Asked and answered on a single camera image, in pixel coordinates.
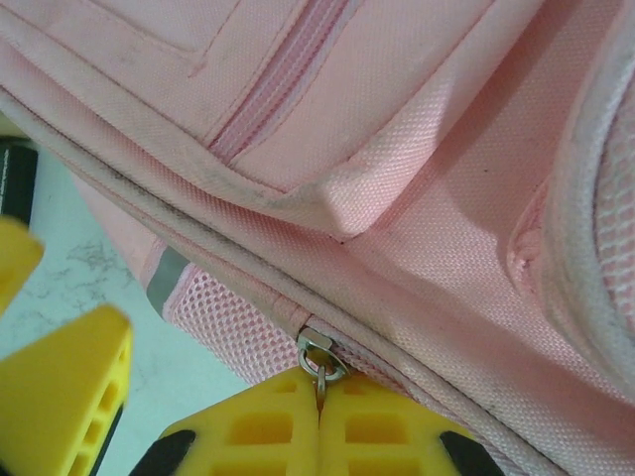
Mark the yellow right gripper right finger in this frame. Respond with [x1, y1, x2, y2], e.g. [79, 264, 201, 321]
[317, 374, 500, 476]

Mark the pink school backpack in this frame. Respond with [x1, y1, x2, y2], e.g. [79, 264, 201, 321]
[0, 0, 635, 476]

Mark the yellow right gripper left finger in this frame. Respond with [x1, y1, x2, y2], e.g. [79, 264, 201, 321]
[148, 369, 319, 476]

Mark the black tray with orange items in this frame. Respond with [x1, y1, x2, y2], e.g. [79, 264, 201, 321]
[0, 140, 40, 225]

